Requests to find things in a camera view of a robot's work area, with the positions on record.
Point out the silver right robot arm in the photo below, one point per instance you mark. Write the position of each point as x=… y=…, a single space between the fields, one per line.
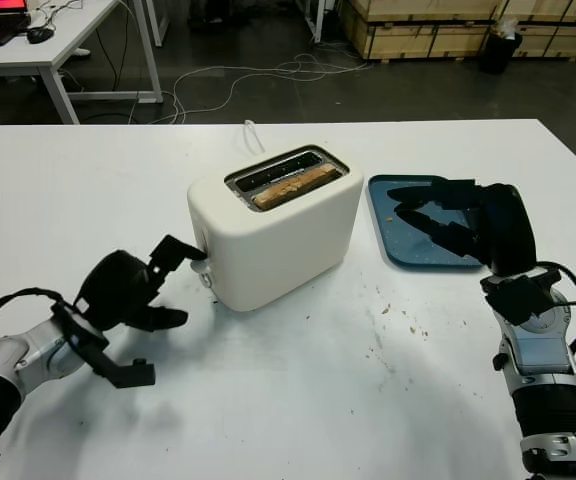
x=543 y=365

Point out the blue plastic tray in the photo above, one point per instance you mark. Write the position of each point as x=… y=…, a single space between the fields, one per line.
x=408 y=245

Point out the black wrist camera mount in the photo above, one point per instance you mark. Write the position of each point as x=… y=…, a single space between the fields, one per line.
x=118 y=370
x=515 y=300

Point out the white desk frame leg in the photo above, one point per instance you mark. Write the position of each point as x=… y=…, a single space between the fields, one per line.
x=319 y=17

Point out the cream white two-slot toaster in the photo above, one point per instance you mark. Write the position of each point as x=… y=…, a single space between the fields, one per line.
x=283 y=255

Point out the white shoe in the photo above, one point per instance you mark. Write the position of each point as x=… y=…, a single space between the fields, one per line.
x=84 y=51

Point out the black computer mouse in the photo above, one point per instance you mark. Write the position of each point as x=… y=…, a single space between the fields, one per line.
x=40 y=34

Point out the crumpled white paper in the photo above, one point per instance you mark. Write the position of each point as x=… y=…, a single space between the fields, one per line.
x=508 y=27

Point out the stacked wooden crates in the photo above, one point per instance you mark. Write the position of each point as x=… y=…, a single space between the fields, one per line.
x=418 y=30

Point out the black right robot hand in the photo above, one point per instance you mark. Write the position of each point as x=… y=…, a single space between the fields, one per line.
x=508 y=230

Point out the black trash bin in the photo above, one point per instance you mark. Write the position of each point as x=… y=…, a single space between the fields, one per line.
x=500 y=52

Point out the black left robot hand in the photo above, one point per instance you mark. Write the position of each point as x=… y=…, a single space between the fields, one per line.
x=118 y=290

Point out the white office desk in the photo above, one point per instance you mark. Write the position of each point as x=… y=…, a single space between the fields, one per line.
x=53 y=45

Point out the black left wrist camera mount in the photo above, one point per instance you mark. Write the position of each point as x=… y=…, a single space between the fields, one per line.
x=118 y=370

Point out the toasted bread slice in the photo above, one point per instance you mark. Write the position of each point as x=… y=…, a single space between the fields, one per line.
x=295 y=185

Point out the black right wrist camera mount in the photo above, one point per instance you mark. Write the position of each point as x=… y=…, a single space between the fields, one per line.
x=515 y=300

